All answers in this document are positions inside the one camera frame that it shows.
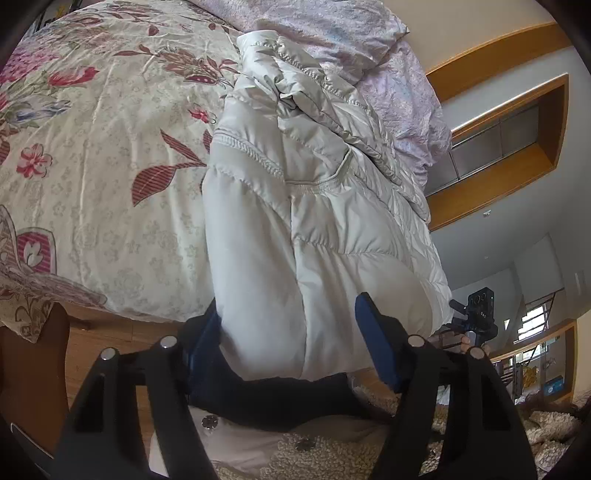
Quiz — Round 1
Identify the beige shaggy rug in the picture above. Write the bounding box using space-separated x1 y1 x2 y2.
148 381 591 480

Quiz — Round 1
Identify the wooden door frame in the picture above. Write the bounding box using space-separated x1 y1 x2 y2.
424 23 574 232

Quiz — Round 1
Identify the white puffer jacket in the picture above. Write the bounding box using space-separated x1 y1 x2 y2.
201 30 453 381

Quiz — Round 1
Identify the window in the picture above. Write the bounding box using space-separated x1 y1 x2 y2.
489 286 580 398

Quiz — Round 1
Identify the wooden bed footboard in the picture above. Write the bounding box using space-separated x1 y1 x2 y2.
0 302 71 455

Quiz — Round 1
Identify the dark cloth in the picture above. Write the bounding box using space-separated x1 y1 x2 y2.
187 369 395 432

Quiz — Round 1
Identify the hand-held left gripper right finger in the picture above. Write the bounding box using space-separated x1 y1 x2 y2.
355 292 539 480

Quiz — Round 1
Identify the purple patterned pillow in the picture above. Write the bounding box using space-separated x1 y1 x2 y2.
355 39 453 188
191 0 411 86

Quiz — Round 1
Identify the floral bed quilt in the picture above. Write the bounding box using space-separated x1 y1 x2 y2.
0 0 245 344

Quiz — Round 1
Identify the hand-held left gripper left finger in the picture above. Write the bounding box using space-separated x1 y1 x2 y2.
53 300 223 480

